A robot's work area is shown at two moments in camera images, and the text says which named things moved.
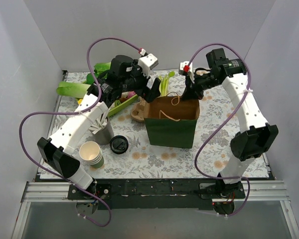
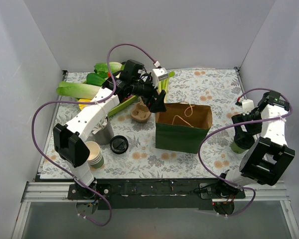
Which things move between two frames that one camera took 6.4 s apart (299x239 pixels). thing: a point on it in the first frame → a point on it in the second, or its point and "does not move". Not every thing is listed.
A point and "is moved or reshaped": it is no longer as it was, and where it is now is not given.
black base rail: x=154 y=193 does not move
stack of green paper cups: x=90 y=152 does not move
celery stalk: x=164 y=83 does not move
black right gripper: x=194 y=87 → x=242 y=139
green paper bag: x=171 y=121 is moved or reshaped
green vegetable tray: x=111 y=110 does not move
